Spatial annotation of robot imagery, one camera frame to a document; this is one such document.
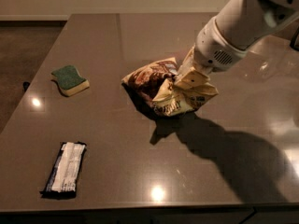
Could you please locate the brown chip bag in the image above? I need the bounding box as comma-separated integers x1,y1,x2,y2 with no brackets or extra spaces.
122,57,219,117

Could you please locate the green yellow sponge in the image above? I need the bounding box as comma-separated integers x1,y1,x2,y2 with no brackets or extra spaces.
51,65,90,97

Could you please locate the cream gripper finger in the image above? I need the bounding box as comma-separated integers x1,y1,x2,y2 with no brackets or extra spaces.
178,47,196,76
174,67,210,90

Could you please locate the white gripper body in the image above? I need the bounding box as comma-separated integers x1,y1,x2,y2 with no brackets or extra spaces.
194,17,248,72

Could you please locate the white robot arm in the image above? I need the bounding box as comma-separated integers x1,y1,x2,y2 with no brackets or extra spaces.
175,0,299,90

